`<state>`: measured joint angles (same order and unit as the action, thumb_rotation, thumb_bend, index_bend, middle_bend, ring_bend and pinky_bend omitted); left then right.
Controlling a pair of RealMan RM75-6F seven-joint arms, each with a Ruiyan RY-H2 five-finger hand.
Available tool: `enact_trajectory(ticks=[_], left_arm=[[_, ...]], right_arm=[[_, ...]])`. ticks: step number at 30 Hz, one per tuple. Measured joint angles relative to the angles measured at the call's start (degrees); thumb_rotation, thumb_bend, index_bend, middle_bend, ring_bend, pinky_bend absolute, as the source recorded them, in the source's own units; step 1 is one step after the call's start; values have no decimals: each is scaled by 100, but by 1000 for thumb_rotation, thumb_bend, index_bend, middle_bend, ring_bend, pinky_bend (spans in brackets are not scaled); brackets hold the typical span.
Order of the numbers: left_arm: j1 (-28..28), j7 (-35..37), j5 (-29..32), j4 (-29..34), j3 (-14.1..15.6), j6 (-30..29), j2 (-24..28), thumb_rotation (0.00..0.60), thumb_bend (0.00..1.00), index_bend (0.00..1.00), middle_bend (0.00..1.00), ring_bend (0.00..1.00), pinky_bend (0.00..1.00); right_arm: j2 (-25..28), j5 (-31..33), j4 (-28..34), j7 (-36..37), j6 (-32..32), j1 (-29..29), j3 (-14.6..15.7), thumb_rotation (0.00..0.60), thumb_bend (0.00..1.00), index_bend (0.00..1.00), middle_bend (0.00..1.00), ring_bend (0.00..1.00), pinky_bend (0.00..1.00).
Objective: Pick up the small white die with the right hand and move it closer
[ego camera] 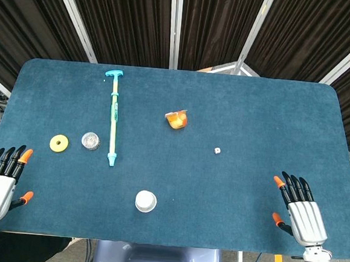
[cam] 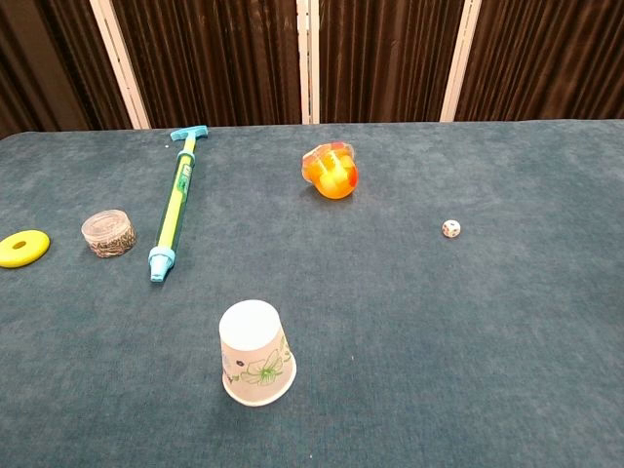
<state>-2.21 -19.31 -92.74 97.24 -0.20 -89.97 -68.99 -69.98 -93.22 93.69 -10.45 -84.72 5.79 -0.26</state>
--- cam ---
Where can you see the small white die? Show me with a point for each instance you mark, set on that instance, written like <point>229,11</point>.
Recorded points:
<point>451,228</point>

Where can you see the orange plastic toy cup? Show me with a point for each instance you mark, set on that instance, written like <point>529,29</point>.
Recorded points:
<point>334,178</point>

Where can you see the blue velvet tablecloth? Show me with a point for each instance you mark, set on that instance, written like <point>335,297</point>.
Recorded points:
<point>390,317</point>

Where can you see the white floral paper cup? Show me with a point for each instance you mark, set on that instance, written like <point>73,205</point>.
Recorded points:
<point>256,351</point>

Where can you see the blue green toy water pump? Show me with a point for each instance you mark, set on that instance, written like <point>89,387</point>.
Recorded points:
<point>175,205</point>

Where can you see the brown pleated screen panel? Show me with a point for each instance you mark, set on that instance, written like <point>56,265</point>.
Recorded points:
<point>214,58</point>
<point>44,63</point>
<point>385,58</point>
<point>546,58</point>

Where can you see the clear round box of clips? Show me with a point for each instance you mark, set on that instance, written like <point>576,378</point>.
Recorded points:
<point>108,236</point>

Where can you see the white screen frame post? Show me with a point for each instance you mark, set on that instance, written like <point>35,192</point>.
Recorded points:
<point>119,63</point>
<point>460,63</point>
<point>308,63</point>

